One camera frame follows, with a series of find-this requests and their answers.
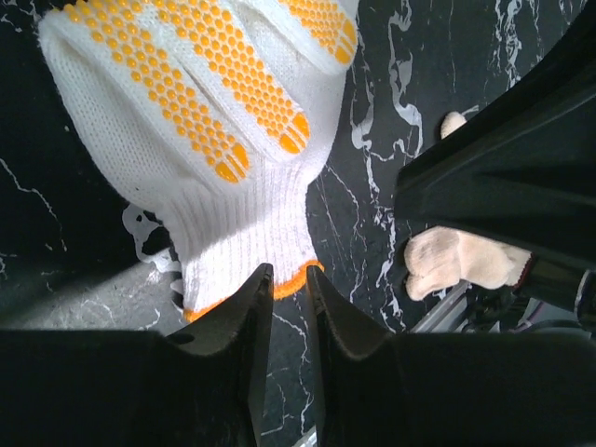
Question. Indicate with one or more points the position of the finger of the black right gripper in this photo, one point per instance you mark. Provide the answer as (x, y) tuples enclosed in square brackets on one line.
[(522, 171)]

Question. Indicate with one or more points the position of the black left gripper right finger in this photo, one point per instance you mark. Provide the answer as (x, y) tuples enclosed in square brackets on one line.
[(374, 387)]

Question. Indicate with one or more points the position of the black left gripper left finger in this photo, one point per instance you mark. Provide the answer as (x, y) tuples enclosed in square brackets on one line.
[(200, 386)]

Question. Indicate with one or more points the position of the orange striped white glove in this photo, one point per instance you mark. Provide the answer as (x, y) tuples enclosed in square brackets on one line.
[(213, 115)]

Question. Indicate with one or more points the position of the cream glove front right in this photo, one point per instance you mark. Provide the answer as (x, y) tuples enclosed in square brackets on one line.
[(441, 257)]

